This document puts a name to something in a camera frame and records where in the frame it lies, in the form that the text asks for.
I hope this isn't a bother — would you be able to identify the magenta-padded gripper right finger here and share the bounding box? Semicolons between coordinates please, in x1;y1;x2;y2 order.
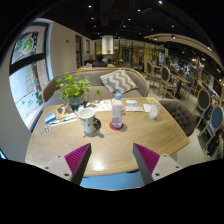
132;142;184;186

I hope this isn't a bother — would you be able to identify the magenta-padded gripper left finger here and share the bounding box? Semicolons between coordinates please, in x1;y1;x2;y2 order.
41;142;92;186

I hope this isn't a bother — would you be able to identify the clear blue-capped water bottle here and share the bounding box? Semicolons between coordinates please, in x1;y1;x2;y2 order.
110;92;126;130

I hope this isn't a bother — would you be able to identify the white printed mug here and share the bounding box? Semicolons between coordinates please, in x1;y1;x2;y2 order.
76;107;102;135

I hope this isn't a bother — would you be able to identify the flat round red coaster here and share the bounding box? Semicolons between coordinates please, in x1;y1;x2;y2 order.
109;120;125;132

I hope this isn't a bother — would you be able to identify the clear plastic cup with straw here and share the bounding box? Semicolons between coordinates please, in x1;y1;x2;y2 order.
148;96;164;120

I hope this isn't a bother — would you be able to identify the blue and white tissue pack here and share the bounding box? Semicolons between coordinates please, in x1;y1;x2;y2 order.
44;112;57;125

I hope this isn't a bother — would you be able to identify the brown printed card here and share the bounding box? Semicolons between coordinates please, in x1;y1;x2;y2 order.
54;103;75;120

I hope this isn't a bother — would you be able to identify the white paper napkin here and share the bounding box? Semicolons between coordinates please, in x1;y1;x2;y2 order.
143;103;153;114

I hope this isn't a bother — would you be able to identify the grey tufted chair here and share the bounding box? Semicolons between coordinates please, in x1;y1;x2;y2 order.
159;99;198;138

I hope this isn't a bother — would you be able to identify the printed paper placemat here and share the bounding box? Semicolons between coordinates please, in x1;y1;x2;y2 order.
89;99;113;112

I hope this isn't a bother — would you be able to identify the grey curved sofa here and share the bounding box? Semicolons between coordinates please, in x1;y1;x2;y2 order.
42;67;150;109

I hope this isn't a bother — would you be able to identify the green potted plant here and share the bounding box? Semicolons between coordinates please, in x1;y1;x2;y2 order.
53;70;102;108

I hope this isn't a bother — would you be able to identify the group of dining chairs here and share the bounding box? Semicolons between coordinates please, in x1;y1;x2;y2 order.
143;59;224;158

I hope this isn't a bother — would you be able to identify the grey chevron cushion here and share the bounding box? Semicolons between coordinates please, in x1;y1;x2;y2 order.
99;68;138;94

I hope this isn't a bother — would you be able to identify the window with festive stickers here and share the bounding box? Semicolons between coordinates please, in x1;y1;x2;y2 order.
8;22;51;131

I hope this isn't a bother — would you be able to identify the person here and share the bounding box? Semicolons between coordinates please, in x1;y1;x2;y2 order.
91;53;109;68

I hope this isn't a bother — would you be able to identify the white round column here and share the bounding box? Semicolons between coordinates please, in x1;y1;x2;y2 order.
101;34;115;55

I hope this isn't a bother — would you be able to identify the group of ceiling lights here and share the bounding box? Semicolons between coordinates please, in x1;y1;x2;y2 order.
86;0;214;51

